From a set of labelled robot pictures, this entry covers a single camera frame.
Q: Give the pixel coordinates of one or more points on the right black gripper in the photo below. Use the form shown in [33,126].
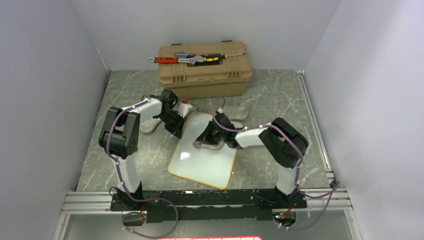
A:
[207,137]

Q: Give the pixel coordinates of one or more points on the grey mesh scrubbing pad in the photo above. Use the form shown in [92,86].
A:
[237,112]

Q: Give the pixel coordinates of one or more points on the dark brown scrubbing pad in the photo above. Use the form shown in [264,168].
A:
[201,144]

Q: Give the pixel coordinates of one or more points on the blue red handled screwdriver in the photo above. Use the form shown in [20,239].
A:
[184,55]

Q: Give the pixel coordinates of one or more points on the red handled adjustable wrench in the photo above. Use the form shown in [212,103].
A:
[175,60]

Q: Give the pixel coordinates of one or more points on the yellow framed whiteboard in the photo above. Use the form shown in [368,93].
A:
[206,166]

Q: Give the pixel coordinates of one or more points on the black aluminium base frame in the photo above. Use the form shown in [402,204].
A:
[184,205]

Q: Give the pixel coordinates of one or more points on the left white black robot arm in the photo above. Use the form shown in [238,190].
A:
[119,136]

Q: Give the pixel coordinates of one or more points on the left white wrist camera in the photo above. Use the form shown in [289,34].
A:
[185,108]

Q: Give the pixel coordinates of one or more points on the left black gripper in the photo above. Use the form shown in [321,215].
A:
[177,129]

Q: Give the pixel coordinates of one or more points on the grey scrubbing pad left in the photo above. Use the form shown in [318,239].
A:
[148,126]

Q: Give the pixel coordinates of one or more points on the yellow black handled screwdriver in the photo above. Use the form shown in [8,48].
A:
[218,57]

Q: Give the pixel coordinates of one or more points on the tan plastic toolbox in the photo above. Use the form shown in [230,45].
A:
[226,77]

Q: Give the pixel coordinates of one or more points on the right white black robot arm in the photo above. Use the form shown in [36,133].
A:
[285,144]

